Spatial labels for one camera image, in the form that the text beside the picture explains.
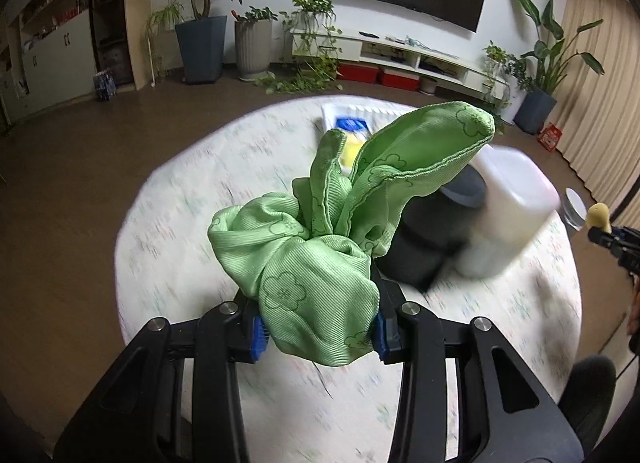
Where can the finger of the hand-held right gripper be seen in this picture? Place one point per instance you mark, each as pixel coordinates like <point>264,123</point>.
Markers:
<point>605,239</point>

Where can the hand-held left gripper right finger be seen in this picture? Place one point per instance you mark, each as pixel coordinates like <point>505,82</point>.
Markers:
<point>382,340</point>

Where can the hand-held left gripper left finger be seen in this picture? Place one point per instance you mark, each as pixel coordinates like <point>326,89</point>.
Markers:
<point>257,340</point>

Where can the dark yellow rounded sponge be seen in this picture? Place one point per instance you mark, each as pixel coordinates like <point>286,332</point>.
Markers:
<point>599,215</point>

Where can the green microfibre cloth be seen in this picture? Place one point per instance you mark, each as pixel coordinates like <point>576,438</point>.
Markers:
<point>310,283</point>

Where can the grey round bin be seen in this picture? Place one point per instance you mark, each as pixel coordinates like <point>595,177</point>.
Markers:
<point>575,208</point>

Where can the translucent plastic container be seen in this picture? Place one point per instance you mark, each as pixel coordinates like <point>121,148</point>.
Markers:
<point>505,203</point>

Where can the black cylindrical container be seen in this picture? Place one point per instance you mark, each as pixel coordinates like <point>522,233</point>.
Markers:
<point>425,238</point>

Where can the red carton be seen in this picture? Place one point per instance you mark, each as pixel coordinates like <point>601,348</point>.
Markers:
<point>550,137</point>

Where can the beige curtain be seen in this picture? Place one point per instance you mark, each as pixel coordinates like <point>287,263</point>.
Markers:
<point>600,118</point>

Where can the broad-leaf plant in blue pot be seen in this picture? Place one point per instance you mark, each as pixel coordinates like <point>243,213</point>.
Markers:
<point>535,110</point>

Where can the round white table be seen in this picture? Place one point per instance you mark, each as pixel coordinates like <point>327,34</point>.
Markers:
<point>200,158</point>

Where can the flat yellow sponge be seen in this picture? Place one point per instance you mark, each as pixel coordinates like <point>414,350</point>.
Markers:
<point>352,150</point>

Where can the trailing plant on console end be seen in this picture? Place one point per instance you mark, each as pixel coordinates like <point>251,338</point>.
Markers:
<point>500,58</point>

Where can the small white pot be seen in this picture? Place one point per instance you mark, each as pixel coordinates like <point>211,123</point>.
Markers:
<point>428,85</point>

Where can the white television console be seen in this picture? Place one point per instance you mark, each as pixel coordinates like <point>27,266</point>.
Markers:
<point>450,60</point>

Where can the red storage box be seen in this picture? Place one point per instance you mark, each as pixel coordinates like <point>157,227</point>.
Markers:
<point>398,80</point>
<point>357,74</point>

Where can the plant in grey ribbed pot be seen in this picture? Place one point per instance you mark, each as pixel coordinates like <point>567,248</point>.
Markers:
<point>254,48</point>

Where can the tall tree in dark pot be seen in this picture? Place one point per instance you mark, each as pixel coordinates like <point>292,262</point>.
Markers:
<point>200,50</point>

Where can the blue and white vase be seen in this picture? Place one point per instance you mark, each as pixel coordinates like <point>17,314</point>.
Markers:
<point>105,85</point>

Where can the trailing green plant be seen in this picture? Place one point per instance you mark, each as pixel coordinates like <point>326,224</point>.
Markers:
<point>315,13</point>

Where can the spider plant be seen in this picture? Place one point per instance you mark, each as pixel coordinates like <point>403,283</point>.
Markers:
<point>162,18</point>

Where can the white wall cabinet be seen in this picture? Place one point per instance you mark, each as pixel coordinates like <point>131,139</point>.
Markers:
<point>50,58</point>

